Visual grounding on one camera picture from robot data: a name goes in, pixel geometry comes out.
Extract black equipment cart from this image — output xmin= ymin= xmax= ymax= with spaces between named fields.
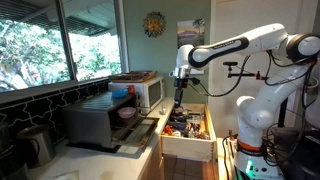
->
xmin=271 ymin=125 xmax=320 ymax=180

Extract small clear bottle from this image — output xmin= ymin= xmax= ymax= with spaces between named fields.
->
xmin=159 ymin=101 xmax=168 ymax=116

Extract clear plastic box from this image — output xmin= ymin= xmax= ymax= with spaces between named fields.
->
xmin=186 ymin=112 xmax=203 ymax=125

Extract stainless steel pot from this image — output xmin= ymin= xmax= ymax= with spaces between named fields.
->
xmin=15 ymin=124 xmax=57 ymax=168

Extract silver toaster oven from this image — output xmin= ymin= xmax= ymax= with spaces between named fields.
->
xmin=61 ymin=91 xmax=161 ymax=150

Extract white microwave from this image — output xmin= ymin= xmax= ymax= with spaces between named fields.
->
xmin=107 ymin=76 xmax=166 ymax=115

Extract sun wall decoration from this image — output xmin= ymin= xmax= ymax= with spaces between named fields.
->
xmin=142 ymin=11 xmax=167 ymax=38

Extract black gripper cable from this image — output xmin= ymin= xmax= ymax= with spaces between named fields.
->
xmin=187 ymin=55 xmax=252 ymax=98

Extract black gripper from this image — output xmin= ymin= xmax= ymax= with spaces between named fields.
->
xmin=173 ymin=77 xmax=189 ymax=109

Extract open wooden drawer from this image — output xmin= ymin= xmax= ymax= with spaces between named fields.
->
xmin=160 ymin=102 xmax=218 ymax=163

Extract black kitchen appliance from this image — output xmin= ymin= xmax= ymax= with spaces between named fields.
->
xmin=0 ymin=121 xmax=33 ymax=180

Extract landscape wall calendar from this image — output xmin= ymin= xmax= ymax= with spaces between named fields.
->
xmin=176 ymin=18 xmax=207 ymax=50

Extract red cup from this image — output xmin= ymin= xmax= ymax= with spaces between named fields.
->
xmin=126 ymin=84 xmax=137 ymax=95

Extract dark window frame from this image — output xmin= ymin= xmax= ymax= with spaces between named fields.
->
xmin=0 ymin=0 xmax=131 ymax=104

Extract blue bowl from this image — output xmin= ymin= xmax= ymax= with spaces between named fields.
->
xmin=111 ymin=88 xmax=129 ymax=99

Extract black floor cables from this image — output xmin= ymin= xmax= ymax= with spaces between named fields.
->
xmin=221 ymin=132 xmax=238 ymax=180

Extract brown wooden tray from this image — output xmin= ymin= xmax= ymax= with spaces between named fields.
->
xmin=108 ymin=70 xmax=158 ymax=84

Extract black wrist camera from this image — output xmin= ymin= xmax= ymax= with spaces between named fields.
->
xmin=187 ymin=76 xmax=201 ymax=86

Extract pink bowl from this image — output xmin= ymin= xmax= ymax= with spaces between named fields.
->
xmin=117 ymin=106 xmax=138 ymax=120

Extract orange handled tool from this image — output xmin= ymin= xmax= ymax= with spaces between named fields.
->
xmin=162 ymin=124 xmax=175 ymax=136

